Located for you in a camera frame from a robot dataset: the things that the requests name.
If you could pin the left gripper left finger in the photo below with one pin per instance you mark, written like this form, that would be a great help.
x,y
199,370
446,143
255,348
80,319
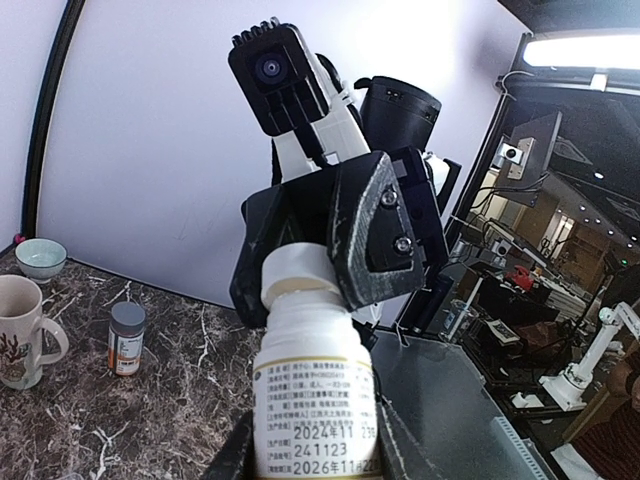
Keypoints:
x,y
236,458

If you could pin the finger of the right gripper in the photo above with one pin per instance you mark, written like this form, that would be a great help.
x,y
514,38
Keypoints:
x,y
371,243
269,224

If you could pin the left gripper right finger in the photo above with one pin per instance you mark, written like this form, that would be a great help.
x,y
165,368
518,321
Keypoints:
x,y
406,456

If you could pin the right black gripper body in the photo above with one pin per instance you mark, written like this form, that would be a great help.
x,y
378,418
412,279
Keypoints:
x,y
310,197

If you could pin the small white bottle cap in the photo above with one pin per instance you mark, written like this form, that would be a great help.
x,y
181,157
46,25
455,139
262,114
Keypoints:
x,y
294,267

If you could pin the small white pill bottle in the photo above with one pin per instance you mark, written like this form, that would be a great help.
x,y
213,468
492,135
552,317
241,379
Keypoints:
x,y
314,414

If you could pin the orange pill bottle grey cap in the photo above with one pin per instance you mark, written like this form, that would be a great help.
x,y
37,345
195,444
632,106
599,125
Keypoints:
x,y
126,336

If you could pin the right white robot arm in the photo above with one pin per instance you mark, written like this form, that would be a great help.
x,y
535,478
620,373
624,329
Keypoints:
x,y
396,115

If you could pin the green ceramic bowl right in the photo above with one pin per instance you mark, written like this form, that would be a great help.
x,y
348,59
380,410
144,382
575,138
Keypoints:
x,y
40,259

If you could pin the beige ceramic mug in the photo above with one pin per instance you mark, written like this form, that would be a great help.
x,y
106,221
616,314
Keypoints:
x,y
22,325

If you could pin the ceiling light strip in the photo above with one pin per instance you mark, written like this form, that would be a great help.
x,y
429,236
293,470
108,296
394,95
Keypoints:
x,y
607,52

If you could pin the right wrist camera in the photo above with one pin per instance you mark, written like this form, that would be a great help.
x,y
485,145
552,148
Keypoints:
x,y
298,99

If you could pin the right black frame post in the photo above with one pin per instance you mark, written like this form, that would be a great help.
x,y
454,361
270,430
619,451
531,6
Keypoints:
x,y
43,114

